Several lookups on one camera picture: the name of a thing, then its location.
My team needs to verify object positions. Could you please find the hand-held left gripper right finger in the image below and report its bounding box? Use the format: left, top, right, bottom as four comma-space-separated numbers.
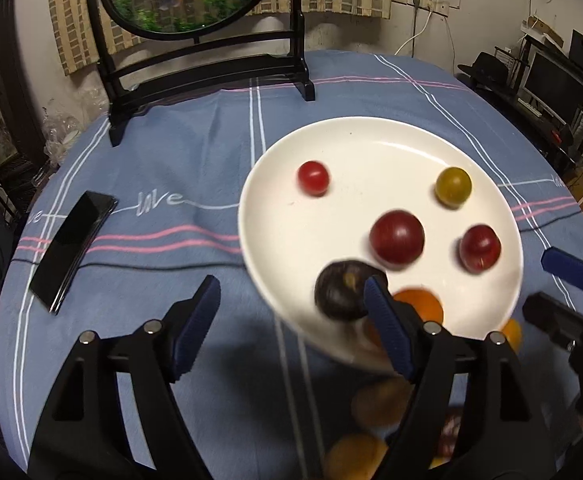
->
364, 275, 558, 480

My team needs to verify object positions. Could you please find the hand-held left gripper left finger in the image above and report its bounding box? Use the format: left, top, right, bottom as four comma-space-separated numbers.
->
28, 275, 222, 480

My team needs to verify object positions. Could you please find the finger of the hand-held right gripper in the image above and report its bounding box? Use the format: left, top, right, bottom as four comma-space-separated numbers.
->
523, 291, 583, 356
541, 246, 583, 293

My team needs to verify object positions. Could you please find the dark purple plum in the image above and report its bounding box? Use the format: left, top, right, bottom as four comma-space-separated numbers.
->
314, 259, 387, 321

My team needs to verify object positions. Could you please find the brown round fruit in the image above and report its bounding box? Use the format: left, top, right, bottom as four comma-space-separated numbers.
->
351, 377, 415, 428

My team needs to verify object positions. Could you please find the large dark red plum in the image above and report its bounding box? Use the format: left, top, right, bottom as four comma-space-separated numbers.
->
370, 211, 426, 267

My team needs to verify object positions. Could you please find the green tomato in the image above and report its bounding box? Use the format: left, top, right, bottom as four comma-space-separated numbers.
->
435, 167, 473, 207

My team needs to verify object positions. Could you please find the red cherry tomato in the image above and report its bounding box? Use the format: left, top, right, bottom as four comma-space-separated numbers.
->
297, 160, 330, 197

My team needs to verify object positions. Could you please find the white round plate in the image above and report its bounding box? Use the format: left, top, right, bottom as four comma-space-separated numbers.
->
238, 116, 525, 373

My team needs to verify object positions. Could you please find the black smartphone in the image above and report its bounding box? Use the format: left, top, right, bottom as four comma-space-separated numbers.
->
28, 191, 120, 316

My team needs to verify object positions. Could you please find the black desk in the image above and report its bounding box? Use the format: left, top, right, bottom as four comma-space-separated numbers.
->
454, 72, 583, 173

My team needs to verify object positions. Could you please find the blue striped tablecloth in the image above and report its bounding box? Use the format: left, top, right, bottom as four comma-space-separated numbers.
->
0, 50, 583, 480

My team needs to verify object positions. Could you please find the computer monitor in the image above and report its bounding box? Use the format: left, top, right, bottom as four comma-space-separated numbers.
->
519, 51, 583, 126

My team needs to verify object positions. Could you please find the black hat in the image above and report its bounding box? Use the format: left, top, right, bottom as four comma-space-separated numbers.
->
457, 51, 509, 86

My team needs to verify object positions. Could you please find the small cardboard box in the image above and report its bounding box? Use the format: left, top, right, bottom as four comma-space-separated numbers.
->
521, 16, 565, 46

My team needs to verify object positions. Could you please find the clear plastic bag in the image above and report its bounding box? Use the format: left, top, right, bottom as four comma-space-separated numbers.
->
42, 105, 97, 166

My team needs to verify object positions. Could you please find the round goldfish screen on stand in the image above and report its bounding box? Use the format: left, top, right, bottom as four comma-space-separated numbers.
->
86, 0, 316, 147

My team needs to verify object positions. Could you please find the white cable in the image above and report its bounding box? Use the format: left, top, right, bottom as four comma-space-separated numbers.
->
395, 9, 433, 56

